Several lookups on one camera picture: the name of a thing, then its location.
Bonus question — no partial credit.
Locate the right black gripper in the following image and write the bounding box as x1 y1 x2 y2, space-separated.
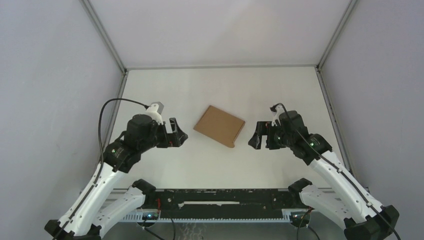
248 121 294 151

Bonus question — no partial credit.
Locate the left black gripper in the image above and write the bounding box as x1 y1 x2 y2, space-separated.
139 117 188 153

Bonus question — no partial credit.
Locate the brown cardboard box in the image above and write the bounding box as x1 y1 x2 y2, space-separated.
193 105 246 148

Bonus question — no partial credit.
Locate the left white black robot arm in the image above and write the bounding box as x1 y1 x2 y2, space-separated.
44 114 188 240

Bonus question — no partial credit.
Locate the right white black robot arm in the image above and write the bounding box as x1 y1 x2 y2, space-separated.
248 103 401 240

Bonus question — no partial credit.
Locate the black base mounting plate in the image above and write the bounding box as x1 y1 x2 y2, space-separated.
141 188 308 218

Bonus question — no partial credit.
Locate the left green circuit board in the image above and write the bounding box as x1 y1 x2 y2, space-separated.
142 213 159 221

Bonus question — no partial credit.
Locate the green circuit board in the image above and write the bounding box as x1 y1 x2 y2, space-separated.
142 213 159 221
290 213 311 222

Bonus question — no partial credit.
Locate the right green circuit board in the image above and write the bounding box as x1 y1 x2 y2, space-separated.
290 213 311 222

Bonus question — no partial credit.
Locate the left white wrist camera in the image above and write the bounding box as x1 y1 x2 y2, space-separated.
144 101 164 125

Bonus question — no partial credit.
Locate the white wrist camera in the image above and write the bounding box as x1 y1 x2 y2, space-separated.
144 101 164 125
271 104 286 127

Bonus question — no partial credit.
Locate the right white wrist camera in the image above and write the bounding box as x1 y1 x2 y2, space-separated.
271 104 286 127

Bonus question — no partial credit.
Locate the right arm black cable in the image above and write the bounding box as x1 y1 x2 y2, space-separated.
269 102 402 240

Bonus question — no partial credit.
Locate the white slotted cable duct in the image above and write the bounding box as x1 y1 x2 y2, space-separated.
119 211 292 223

